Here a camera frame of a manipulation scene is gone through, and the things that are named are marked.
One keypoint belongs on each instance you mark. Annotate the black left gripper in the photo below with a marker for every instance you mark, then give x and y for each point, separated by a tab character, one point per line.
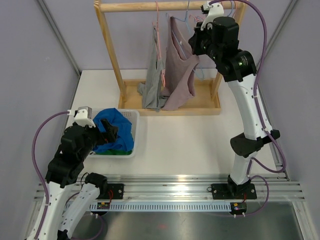
109	136

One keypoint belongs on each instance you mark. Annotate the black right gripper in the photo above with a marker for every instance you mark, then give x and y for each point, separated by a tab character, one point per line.
194	41

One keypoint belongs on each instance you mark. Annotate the blue tank top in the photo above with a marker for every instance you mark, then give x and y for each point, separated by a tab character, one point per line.
124	140

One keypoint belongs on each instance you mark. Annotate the green tank top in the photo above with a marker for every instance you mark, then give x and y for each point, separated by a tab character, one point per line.
114	152

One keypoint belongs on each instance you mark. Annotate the mauve tank top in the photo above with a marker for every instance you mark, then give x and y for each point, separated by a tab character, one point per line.
180	66

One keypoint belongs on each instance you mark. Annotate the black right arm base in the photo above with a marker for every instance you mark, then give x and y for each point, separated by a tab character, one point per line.
233	191

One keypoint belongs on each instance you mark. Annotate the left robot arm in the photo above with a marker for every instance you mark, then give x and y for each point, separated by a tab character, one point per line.
55	222

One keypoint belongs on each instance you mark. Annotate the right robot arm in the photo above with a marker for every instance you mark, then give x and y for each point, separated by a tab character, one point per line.
219	41

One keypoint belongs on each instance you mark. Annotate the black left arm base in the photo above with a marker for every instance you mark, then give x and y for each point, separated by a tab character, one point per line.
107	191

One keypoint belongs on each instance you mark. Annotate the grey tank top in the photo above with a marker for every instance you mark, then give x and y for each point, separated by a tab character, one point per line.
151	89

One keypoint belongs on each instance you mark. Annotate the translucent white plastic basket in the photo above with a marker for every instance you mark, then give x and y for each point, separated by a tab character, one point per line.
134	117

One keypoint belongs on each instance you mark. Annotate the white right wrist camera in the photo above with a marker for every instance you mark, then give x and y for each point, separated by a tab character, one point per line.
211	11

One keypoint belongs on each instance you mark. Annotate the white slotted cable duct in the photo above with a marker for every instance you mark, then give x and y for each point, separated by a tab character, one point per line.
161	207

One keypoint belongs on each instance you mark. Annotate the aluminium frame post right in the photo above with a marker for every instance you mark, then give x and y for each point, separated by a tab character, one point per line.
281	24

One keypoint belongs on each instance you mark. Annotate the aluminium frame post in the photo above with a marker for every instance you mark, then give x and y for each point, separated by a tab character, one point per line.
58	35
281	24

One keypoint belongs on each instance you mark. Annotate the aluminium frame post left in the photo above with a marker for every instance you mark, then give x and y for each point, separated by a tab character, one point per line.
58	35

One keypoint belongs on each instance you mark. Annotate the aluminium mounting rail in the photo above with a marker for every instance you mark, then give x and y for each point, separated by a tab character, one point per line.
196	187

